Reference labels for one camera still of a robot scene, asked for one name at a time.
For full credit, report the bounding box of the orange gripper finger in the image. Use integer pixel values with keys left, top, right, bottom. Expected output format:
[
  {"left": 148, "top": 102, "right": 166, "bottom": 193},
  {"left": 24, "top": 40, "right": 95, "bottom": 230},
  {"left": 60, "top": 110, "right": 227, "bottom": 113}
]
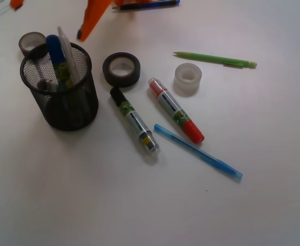
[
  {"left": 77, "top": 0, "right": 112, "bottom": 42},
  {"left": 10, "top": 0, "right": 24, "bottom": 10}
]

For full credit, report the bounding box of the blue capped marker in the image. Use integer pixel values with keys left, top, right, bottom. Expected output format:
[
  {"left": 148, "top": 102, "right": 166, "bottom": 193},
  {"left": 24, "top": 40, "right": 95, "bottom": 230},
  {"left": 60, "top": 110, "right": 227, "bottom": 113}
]
[{"left": 46, "top": 35, "right": 73, "bottom": 90}]

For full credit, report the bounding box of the black capped marker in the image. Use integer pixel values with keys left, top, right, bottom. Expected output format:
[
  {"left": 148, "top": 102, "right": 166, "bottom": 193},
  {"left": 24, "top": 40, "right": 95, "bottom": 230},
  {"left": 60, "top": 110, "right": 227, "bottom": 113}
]
[{"left": 110, "top": 87, "right": 159, "bottom": 154}]

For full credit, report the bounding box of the red capped marker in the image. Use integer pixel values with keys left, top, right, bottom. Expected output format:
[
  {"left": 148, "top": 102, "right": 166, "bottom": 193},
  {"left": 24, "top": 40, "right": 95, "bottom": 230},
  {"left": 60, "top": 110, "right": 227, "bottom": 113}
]
[{"left": 148, "top": 78, "right": 204, "bottom": 144}]

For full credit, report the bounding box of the dark blue pen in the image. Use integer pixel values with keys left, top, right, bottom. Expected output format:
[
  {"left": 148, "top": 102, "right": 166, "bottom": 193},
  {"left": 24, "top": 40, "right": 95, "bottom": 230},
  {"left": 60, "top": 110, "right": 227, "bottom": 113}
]
[{"left": 112, "top": 1, "right": 180, "bottom": 11}]

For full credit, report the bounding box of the white pen in holder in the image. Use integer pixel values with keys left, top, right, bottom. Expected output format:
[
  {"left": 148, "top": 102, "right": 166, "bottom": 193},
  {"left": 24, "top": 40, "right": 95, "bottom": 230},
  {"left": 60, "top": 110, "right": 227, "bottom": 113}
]
[{"left": 57, "top": 26, "right": 81, "bottom": 84}]

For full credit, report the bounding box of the grey pen in holder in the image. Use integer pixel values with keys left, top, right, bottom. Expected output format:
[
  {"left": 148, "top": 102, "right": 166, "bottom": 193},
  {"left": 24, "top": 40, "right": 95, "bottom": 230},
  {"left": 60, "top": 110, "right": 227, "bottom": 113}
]
[{"left": 37, "top": 79, "right": 59, "bottom": 92}]

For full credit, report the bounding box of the black mesh pen holder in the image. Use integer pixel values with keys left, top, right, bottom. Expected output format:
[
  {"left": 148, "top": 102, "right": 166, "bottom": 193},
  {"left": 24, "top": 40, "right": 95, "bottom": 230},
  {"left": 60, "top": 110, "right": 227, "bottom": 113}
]
[{"left": 20, "top": 44, "right": 99, "bottom": 131}]

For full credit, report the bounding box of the light blue ballpoint pen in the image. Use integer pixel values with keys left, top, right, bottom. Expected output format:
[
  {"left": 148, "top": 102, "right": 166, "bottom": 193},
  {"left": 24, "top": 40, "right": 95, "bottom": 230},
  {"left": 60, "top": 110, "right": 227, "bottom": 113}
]
[{"left": 154, "top": 124, "right": 243, "bottom": 180}]

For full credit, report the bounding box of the grey tape roll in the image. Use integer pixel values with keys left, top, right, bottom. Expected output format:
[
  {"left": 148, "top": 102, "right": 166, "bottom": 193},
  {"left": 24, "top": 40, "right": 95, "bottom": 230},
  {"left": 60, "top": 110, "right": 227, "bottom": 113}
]
[{"left": 18, "top": 32, "right": 46, "bottom": 56}]

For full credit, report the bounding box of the black tape roll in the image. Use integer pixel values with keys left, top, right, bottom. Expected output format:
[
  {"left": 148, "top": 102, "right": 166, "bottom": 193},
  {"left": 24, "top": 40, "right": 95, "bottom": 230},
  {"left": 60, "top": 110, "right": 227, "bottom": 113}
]
[{"left": 102, "top": 52, "right": 141, "bottom": 88}]

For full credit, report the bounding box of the clear tape roll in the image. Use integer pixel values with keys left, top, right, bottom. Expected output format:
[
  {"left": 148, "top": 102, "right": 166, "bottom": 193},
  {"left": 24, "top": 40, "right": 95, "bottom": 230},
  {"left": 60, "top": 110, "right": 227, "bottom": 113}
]
[{"left": 173, "top": 63, "right": 202, "bottom": 96}]

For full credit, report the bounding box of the green mechanical pencil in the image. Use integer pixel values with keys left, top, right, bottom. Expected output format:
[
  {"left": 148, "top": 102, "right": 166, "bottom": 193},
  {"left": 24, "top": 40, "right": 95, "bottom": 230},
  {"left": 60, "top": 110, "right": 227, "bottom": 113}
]
[{"left": 174, "top": 52, "right": 257, "bottom": 69}]

